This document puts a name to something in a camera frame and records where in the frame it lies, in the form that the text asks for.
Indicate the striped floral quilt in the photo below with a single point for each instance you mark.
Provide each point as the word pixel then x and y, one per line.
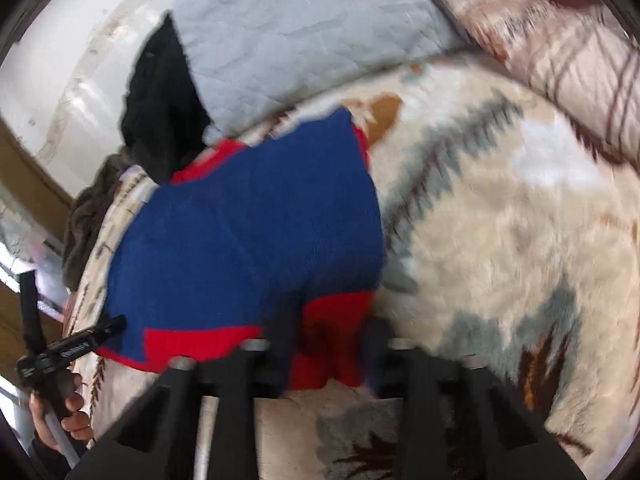
pixel 550 50

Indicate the red and blue knit sweater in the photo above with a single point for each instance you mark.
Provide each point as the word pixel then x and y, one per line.
pixel 250 220

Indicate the black knit garment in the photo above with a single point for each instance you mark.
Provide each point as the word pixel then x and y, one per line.
pixel 160 110

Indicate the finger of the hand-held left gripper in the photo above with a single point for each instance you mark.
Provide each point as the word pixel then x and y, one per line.
pixel 29 310
pixel 107 326

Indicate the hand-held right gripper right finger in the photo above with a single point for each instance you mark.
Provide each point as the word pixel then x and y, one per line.
pixel 376 355

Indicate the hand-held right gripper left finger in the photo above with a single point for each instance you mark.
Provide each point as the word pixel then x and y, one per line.
pixel 282 345

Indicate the person's left hand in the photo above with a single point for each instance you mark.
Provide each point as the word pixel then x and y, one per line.
pixel 75 417

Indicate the dark grey-brown blanket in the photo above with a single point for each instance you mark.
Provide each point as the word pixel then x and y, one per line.
pixel 85 225

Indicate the wooden door frame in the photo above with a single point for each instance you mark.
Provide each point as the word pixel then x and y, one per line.
pixel 35 170

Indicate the grey quilted pillow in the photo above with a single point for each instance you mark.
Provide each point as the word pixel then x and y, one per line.
pixel 300 35

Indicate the leaf print plush blanket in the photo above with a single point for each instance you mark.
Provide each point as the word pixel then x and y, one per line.
pixel 500 260

